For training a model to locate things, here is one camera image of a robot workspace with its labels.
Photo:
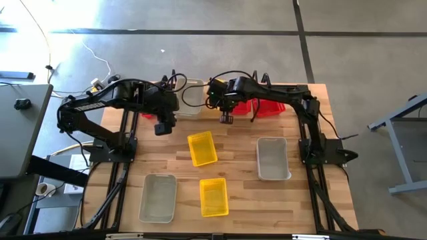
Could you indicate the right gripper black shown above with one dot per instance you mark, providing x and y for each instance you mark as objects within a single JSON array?
[{"x": 221, "y": 95}]

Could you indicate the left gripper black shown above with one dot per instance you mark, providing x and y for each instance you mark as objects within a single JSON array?
[{"x": 166, "y": 106}]

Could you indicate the red plastic mesh basket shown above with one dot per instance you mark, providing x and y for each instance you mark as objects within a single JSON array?
[
  {"x": 270, "y": 108},
  {"x": 243, "y": 108},
  {"x": 146, "y": 116}
]

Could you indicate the grey plastic bin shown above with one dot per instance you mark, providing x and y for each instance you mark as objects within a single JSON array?
[
  {"x": 157, "y": 198},
  {"x": 194, "y": 100},
  {"x": 273, "y": 159}
]

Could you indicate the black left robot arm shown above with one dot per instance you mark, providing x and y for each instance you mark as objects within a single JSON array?
[{"x": 100, "y": 98}]

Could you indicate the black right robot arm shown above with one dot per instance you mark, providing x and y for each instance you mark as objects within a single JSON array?
[{"x": 273, "y": 90}]

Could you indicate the white power strip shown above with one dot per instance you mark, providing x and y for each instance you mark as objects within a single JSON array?
[{"x": 97, "y": 82}]

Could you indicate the yellow plug connector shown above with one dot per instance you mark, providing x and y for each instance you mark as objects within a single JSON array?
[{"x": 94, "y": 89}]

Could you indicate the white box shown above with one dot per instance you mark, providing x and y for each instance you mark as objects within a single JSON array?
[{"x": 79, "y": 163}]

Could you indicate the black desk crossbar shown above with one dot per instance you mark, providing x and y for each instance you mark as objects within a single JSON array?
[{"x": 53, "y": 170}]

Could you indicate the small black desk device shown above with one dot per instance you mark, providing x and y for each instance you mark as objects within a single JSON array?
[{"x": 22, "y": 104}]

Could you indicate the white mug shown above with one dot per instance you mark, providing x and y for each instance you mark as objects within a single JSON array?
[{"x": 43, "y": 189}]

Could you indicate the grey desk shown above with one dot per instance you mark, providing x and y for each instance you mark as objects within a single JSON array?
[{"x": 20, "y": 140}]

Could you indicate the dark flat bar device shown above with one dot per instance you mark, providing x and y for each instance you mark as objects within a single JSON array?
[{"x": 16, "y": 75}]

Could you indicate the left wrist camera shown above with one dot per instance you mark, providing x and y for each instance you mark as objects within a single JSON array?
[{"x": 162, "y": 128}]

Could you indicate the black frame clamp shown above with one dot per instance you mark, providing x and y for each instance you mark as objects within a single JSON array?
[
  {"x": 266, "y": 78},
  {"x": 164, "y": 80}
]

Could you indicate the black metal table frame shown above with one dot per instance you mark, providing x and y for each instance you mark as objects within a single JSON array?
[{"x": 287, "y": 87}]

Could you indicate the blue-grey metal table frame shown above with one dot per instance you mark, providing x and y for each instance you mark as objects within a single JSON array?
[{"x": 400, "y": 156}]

